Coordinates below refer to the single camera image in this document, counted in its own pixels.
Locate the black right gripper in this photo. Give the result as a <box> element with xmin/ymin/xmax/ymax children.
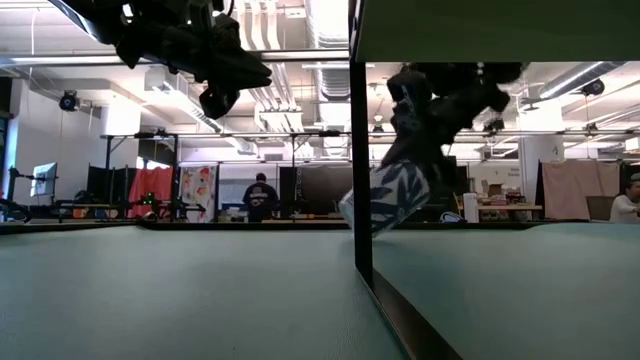
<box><xmin>379</xmin><ymin>62</ymin><xmax>511</xmax><ymax>194</ymax></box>

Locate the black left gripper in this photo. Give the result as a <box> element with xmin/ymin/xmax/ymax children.
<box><xmin>117</xmin><ymin>0</ymin><xmax>274</xmax><ymax>121</ymax></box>

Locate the white blue floral mug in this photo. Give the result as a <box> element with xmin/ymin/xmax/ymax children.
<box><xmin>338</xmin><ymin>159</ymin><xmax>431</xmax><ymax>237</ymax></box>

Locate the tall black partition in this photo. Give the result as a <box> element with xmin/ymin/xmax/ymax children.
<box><xmin>429</xmin><ymin>155</ymin><xmax>459</xmax><ymax>222</ymax></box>

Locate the white cylindrical container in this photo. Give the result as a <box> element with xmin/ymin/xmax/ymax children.
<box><xmin>462</xmin><ymin>193</ymin><xmax>480</xmax><ymax>224</ymax></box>

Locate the cluttered wooden desk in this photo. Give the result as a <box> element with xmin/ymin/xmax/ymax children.
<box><xmin>477</xmin><ymin>182</ymin><xmax>544</xmax><ymax>222</ymax></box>

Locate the wide black partition panel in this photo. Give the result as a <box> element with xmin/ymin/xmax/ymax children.
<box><xmin>278</xmin><ymin>165</ymin><xmax>354</xmax><ymax>217</ymax></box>

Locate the person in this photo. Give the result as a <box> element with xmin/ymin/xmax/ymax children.
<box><xmin>608</xmin><ymin>172</ymin><xmax>640</xmax><ymax>225</ymax></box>
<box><xmin>242</xmin><ymin>172</ymin><xmax>280</xmax><ymax>224</ymax></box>

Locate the red cloth partition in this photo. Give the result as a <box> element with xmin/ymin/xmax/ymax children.
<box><xmin>127</xmin><ymin>166</ymin><xmax>175</xmax><ymax>219</ymax></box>

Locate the pink curtain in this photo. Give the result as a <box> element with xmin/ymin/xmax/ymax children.
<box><xmin>541</xmin><ymin>159</ymin><xmax>622</xmax><ymax>221</ymax></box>

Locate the grey office chair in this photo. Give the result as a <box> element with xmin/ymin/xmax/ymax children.
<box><xmin>585</xmin><ymin>196</ymin><xmax>614</xmax><ymax>223</ymax></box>

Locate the white computer monitor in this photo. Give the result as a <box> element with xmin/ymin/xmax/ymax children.
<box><xmin>30</xmin><ymin>162</ymin><xmax>59</xmax><ymax>198</ymax></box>

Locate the green table mat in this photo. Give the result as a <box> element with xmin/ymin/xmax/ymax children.
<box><xmin>0</xmin><ymin>222</ymin><xmax>640</xmax><ymax>360</ymax></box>

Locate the black shelf frame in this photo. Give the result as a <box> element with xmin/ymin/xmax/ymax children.
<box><xmin>348</xmin><ymin>0</ymin><xmax>464</xmax><ymax>360</ymax></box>

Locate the black overhead frame bar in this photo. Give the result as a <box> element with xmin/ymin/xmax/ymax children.
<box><xmin>0</xmin><ymin>49</ymin><xmax>351</xmax><ymax>65</ymax></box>

